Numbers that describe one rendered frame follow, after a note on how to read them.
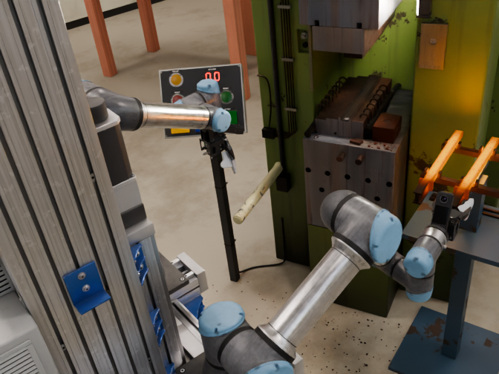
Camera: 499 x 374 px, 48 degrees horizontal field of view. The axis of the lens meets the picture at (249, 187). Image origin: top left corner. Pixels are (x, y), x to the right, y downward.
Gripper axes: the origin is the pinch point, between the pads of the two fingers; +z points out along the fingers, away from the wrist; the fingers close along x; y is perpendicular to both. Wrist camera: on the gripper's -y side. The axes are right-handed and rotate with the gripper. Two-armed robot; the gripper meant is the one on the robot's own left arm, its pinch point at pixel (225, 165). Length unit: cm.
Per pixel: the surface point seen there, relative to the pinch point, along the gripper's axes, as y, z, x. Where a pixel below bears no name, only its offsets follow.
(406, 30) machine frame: -97, -26, 5
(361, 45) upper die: -51, -37, 21
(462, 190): -39, -6, 76
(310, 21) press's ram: -43, -44, 4
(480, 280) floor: -104, 94, 53
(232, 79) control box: -22.9, -21.3, -21.9
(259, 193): -22.3, 30.0, -11.3
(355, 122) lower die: -50, -5, 19
